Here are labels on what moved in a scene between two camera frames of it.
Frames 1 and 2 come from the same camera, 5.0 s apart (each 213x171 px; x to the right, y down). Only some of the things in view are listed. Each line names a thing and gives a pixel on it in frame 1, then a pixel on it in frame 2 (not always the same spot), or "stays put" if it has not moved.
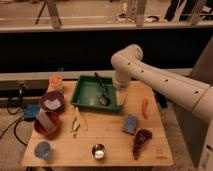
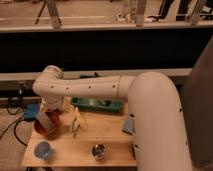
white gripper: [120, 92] → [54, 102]
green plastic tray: [97, 94] stays put
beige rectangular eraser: [47, 123] stays put
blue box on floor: [32, 111] stays put
